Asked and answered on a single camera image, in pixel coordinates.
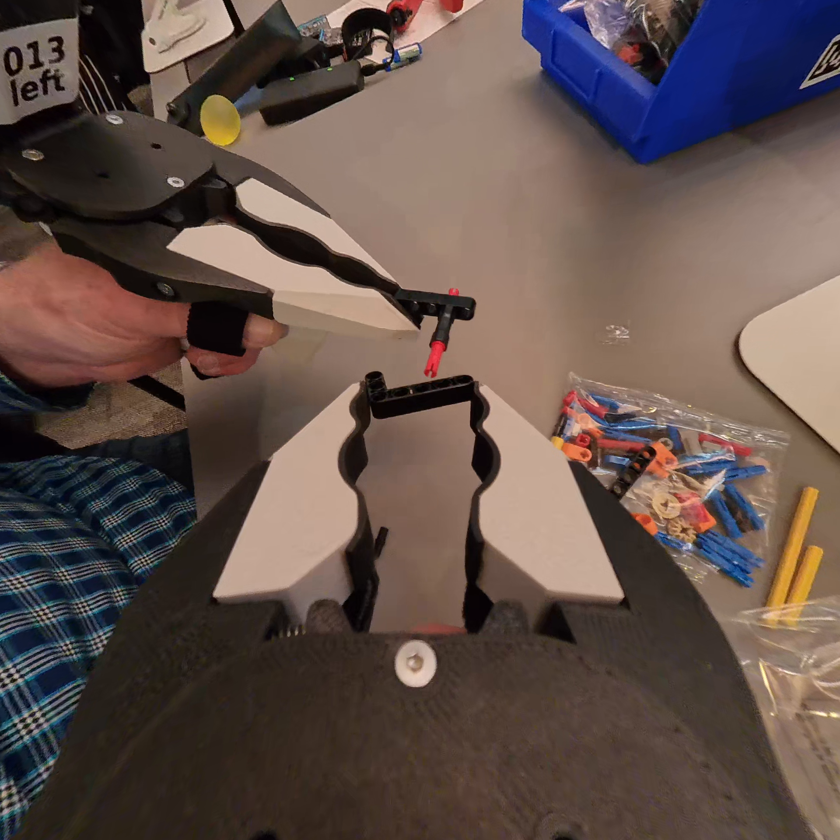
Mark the yellow suction cup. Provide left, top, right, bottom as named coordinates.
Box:
left=199, top=94, right=242, bottom=147

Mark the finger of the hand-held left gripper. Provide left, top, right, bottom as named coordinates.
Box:
left=231, top=177, right=404, bottom=299
left=167, top=224, right=422, bottom=341

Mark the blue plastic bin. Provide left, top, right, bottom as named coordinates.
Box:
left=521, top=0, right=840, bottom=165

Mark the black lego beam red axle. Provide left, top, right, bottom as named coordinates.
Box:
left=394, top=287, right=478, bottom=376

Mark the clear bag of colourful lego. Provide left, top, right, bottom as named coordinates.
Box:
left=550, top=373, right=791, bottom=588

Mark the person's plaid shirt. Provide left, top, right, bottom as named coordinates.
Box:
left=0, top=453, right=198, bottom=828

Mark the black angled lego beam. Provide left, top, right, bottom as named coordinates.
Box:
left=365, top=371, right=476, bottom=421

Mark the long yellow lego tube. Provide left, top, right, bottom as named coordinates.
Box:
left=764, top=487, right=820, bottom=608

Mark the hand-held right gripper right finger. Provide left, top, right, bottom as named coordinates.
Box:
left=462, top=382, right=626, bottom=634

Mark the clear bag of dark lego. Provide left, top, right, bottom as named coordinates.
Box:
left=561, top=0, right=703, bottom=83

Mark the clear bag with printed paper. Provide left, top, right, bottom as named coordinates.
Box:
left=734, top=600, right=840, bottom=840

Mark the black wedge-shaped device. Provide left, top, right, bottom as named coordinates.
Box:
left=166, top=0, right=322, bottom=129

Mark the white rounded board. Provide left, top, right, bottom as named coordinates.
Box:
left=738, top=276, right=840, bottom=454

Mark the black strap loop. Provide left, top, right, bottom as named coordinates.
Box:
left=341, top=8, right=395, bottom=63

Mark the short yellow lego tube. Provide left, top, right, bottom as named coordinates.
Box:
left=784, top=545, right=824, bottom=624

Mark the white sheet with shoe picture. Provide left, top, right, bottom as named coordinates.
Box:
left=141, top=0, right=234, bottom=73

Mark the black cable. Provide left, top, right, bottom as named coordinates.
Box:
left=357, top=36, right=401, bottom=74

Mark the black power bank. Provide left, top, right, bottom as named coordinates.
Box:
left=259, top=60, right=365, bottom=127

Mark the person's left hand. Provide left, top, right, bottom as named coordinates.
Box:
left=0, top=243, right=290, bottom=389

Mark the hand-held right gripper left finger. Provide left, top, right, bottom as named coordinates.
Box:
left=213, top=382, right=382, bottom=634

